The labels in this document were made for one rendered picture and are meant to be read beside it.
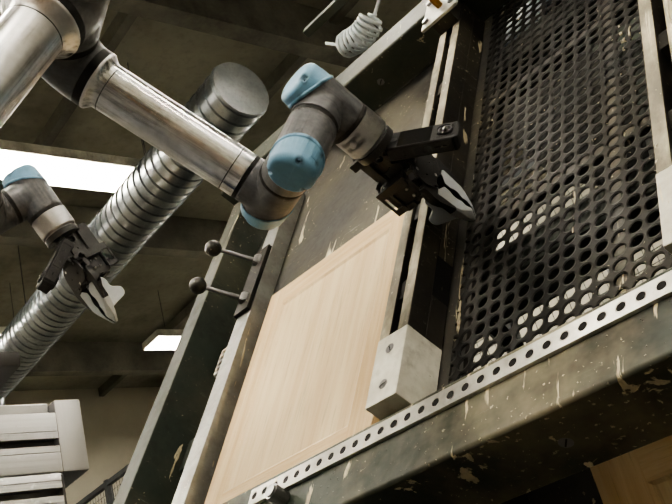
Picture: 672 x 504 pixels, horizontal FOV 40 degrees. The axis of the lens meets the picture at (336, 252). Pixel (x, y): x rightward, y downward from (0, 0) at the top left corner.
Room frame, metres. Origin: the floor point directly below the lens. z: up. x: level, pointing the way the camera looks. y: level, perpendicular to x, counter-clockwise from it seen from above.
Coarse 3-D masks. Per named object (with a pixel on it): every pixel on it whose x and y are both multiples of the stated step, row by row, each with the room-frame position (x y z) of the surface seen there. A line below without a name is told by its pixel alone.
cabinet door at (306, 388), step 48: (384, 240) 1.56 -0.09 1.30; (288, 288) 1.78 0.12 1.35; (336, 288) 1.62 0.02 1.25; (384, 288) 1.47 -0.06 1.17; (288, 336) 1.68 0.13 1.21; (336, 336) 1.53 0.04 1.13; (288, 384) 1.59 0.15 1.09; (336, 384) 1.46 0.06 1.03; (240, 432) 1.64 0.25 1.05; (288, 432) 1.51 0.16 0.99; (336, 432) 1.39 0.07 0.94; (240, 480) 1.56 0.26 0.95
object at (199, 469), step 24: (288, 216) 1.96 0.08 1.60; (288, 240) 1.95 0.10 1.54; (264, 288) 1.86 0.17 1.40; (264, 312) 1.85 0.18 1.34; (240, 336) 1.79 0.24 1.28; (240, 360) 1.78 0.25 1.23; (216, 384) 1.77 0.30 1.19; (240, 384) 1.77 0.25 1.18; (216, 408) 1.71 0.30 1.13; (216, 432) 1.70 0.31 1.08; (192, 456) 1.69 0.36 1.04; (216, 456) 1.69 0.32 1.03; (192, 480) 1.65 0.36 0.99
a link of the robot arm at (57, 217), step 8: (56, 208) 1.59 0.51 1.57; (64, 208) 1.61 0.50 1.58; (40, 216) 1.58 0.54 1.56; (48, 216) 1.58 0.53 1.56; (56, 216) 1.59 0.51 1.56; (64, 216) 1.60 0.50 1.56; (32, 224) 1.60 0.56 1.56; (40, 224) 1.59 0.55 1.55; (48, 224) 1.59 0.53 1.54; (56, 224) 1.59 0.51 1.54; (64, 224) 1.60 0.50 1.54; (40, 232) 1.60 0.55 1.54; (48, 232) 1.60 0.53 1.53
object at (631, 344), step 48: (624, 336) 0.96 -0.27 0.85; (528, 384) 1.05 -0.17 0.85; (576, 384) 0.99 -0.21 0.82; (624, 384) 0.96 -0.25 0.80; (432, 432) 1.15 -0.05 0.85; (480, 432) 1.08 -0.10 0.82; (528, 432) 1.05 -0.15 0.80; (576, 432) 1.04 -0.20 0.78; (624, 432) 1.03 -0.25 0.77; (336, 480) 1.27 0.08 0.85; (384, 480) 1.18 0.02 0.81; (432, 480) 1.15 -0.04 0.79; (480, 480) 1.14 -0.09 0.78; (528, 480) 1.13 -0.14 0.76
